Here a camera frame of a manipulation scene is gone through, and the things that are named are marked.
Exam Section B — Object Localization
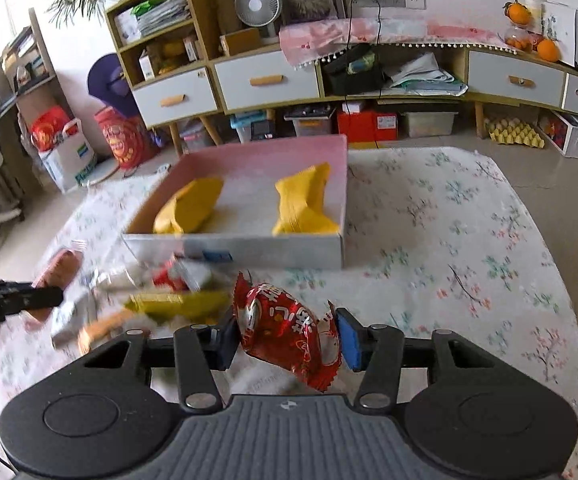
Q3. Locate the purple hat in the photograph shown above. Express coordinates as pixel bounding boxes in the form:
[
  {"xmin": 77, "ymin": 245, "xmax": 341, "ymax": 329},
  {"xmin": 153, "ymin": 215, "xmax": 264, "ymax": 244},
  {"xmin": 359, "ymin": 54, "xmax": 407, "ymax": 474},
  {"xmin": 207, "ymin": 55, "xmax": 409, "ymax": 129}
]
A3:
[{"xmin": 87, "ymin": 52, "xmax": 140, "ymax": 117}]

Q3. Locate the red gift bag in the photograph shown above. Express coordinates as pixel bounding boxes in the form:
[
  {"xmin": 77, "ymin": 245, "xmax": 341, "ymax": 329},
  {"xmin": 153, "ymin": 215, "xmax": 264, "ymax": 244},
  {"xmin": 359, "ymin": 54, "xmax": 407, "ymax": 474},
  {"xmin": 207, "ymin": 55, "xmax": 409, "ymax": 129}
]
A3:
[{"xmin": 94, "ymin": 106, "xmax": 160, "ymax": 172}]

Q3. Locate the red white snack packet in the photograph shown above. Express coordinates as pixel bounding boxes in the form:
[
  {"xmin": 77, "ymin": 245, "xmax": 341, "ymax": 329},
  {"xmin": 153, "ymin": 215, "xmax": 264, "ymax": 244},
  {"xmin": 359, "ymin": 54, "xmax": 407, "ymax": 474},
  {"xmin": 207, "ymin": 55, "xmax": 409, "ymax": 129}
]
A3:
[{"xmin": 151, "ymin": 255, "xmax": 216, "ymax": 293}]

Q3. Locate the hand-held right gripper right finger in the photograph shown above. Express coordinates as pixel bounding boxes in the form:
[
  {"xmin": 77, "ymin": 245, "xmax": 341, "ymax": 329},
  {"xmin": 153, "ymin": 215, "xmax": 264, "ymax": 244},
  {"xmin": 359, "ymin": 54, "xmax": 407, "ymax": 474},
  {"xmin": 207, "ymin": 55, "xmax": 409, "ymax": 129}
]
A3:
[{"xmin": 335, "ymin": 307, "xmax": 500, "ymax": 409}]

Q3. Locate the white patterned crate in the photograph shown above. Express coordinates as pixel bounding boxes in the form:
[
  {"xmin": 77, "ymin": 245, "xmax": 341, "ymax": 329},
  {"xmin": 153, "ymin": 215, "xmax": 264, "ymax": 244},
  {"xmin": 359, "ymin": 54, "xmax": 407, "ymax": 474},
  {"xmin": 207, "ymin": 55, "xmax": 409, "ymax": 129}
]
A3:
[{"xmin": 539, "ymin": 110, "xmax": 578, "ymax": 162}]

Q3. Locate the small clear packet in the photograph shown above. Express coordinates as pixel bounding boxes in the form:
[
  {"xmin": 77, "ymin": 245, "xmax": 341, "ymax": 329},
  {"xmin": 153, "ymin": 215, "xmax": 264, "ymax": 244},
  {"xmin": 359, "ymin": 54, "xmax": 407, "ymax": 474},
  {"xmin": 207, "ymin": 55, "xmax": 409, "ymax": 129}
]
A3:
[{"xmin": 50, "ymin": 294, "xmax": 100, "ymax": 350}]

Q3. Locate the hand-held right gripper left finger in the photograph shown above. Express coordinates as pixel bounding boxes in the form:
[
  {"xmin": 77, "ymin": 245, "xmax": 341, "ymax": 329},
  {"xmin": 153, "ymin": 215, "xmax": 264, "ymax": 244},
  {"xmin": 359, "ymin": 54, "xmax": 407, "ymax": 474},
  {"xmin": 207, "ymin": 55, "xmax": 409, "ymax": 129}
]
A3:
[{"xmin": 85, "ymin": 311, "xmax": 242, "ymax": 411}]

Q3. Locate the pink tasselled cloth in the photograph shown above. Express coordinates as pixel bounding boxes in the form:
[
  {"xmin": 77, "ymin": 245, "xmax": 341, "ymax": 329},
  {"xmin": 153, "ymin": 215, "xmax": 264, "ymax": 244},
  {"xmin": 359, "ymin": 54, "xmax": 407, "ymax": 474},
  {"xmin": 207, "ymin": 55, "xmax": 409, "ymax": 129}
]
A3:
[{"xmin": 279, "ymin": 16, "xmax": 518, "ymax": 70}]

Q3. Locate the stack of magazines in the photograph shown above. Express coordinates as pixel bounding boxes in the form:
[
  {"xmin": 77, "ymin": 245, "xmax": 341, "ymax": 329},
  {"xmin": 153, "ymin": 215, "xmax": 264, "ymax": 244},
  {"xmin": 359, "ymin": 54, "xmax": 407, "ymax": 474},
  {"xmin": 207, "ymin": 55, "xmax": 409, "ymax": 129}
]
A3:
[{"xmin": 133, "ymin": 0, "xmax": 192, "ymax": 37}]

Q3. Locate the low wooden console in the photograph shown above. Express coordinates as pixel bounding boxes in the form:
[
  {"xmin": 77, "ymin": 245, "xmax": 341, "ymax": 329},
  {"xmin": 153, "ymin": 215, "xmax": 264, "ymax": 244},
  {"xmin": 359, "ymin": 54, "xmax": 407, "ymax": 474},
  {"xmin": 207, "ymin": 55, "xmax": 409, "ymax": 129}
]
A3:
[{"xmin": 210, "ymin": 40, "xmax": 578, "ymax": 138}]

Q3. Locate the yellow snack packet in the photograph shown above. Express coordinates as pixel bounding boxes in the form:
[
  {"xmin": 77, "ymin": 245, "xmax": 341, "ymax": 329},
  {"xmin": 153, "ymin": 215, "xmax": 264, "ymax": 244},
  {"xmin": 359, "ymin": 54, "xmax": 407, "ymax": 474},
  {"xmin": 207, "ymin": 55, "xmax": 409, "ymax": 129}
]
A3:
[
  {"xmin": 153, "ymin": 176, "xmax": 226, "ymax": 235},
  {"xmin": 272, "ymin": 162, "xmax": 340, "ymax": 236}
]

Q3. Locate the clear lidded storage bin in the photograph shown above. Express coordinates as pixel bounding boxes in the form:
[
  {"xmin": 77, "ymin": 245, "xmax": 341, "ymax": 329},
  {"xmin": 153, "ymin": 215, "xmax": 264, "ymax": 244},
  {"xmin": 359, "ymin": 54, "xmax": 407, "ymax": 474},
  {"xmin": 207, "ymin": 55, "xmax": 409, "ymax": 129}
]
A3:
[{"xmin": 283, "ymin": 105, "xmax": 336, "ymax": 137}]

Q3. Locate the orange brown snack packet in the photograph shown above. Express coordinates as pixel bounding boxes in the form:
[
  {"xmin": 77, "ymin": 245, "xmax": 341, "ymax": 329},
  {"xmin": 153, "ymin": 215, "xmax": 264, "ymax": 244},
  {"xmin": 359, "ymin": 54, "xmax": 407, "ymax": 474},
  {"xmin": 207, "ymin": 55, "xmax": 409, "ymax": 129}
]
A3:
[{"xmin": 78, "ymin": 309, "xmax": 150, "ymax": 355}]

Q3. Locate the tall wooden shelf cabinet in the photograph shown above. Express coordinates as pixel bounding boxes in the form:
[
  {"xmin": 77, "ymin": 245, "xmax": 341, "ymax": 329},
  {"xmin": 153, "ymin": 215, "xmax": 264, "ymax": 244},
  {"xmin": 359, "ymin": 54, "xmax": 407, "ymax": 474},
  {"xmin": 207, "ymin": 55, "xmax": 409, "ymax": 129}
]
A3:
[{"xmin": 105, "ymin": 0, "xmax": 226, "ymax": 130}]

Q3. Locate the white box blue print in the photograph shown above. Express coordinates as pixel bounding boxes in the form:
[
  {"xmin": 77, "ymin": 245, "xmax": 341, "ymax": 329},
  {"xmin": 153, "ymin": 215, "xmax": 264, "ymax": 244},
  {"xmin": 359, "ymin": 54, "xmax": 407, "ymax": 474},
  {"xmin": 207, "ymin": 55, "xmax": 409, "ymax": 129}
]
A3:
[{"xmin": 39, "ymin": 119, "xmax": 98, "ymax": 194}]

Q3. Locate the red box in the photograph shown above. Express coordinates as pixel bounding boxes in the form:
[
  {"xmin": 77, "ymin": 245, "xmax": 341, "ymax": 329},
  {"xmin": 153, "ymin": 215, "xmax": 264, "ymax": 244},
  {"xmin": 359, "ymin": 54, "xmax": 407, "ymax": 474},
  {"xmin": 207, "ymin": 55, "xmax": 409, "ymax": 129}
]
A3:
[{"xmin": 336, "ymin": 109, "xmax": 400, "ymax": 144}]

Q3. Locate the pile of papers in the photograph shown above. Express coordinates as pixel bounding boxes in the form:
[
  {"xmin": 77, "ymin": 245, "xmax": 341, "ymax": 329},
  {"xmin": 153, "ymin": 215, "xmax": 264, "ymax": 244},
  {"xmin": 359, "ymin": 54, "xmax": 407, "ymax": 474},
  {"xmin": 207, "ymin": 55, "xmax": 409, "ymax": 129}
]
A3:
[{"xmin": 385, "ymin": 52, "xmax": 470, "ymax": 97}]

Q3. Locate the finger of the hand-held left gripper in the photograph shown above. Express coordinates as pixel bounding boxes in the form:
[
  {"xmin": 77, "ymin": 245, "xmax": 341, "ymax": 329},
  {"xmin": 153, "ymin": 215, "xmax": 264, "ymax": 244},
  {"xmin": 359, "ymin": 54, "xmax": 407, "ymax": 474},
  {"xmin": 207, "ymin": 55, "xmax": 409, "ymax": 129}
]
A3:
[{"xmin": 0, "ymin": 282, "xmax": 64, "ymax": 323}]

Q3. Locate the yellow egg carton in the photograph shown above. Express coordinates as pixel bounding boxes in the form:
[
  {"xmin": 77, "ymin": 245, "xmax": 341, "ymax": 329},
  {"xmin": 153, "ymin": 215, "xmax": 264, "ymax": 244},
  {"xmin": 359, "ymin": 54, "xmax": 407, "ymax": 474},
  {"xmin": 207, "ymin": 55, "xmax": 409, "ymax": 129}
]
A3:
[{"xmin": 484, "ymin": 116, "xmax": 546, "ymax": 149}]

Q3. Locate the black bag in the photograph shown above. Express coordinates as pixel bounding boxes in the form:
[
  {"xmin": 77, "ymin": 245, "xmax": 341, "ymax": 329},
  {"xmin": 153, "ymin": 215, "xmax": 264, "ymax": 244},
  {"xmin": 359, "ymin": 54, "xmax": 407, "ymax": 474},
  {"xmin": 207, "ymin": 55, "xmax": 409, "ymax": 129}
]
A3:
[{"xmin": 321, "ymin": 44, "xmax": 388, "ymax": 97}]

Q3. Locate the orange fruit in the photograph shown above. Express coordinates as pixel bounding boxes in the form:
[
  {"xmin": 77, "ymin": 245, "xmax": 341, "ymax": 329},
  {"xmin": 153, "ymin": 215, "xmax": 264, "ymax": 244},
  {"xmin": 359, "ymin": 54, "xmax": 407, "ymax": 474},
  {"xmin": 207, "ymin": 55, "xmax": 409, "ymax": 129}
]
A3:
[
  {"xmin": 503, "ymin": 0, "xmax": 530, "ymax": 27},
  {"xmin": 536, "ymin": 37, "xmax": 560, "ymax": 64}
]

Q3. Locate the wooden bookshelf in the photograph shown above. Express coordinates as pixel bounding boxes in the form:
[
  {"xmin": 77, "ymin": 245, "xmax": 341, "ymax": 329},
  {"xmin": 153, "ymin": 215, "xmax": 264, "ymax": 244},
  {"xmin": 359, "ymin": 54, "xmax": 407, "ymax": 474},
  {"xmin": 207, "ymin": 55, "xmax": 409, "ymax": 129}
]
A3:
[{"xmin": 0, "ymin": 7, "xmax": 67, "ymax": 126}]

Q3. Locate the white cardboard box pink inside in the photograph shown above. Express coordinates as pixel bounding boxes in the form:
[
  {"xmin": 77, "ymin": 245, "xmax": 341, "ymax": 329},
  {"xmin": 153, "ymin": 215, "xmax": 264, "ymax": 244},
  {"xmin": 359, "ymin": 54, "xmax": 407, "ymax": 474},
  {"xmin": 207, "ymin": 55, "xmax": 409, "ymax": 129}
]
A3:
[{"xmin": 121, "ymin": 134, "xmax": 350, "ymax": 271}]

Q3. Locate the red patterned bag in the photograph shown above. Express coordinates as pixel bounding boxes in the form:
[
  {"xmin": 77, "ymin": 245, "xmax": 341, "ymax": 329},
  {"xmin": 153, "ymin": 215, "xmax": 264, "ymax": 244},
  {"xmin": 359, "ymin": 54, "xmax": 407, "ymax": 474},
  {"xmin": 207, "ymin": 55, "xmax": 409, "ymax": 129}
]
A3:
[{"xmin": 30, "ymin": 106, "xmax": 78, "ymax": 152}]

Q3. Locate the glass jar with oranges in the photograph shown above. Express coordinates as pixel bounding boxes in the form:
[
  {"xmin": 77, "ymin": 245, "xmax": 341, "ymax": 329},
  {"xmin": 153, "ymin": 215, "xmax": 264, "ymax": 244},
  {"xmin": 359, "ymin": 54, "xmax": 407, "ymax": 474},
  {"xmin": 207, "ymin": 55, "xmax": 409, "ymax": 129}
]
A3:
[{"xmin": 504, "ymin": 24, "xmax": 544, "ymax": 52}]

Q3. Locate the small white desk fan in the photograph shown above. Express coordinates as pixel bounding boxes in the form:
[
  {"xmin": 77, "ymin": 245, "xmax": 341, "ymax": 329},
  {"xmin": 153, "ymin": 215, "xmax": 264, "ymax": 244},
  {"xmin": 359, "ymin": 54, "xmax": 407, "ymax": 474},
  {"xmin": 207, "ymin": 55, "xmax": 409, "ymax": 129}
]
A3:
[{"xmin": 234, "ymin": 0, "xmax": 282, "ymax": 45}]

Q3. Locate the clear plastic bin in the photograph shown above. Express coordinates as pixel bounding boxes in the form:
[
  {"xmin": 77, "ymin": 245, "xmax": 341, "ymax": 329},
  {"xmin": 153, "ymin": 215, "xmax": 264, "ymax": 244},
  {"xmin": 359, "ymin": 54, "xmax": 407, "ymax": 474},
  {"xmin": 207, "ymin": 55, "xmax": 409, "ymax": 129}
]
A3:
[{"xmin": 400, "ymin": 110, "xmax": 460, "ymax": 139}]

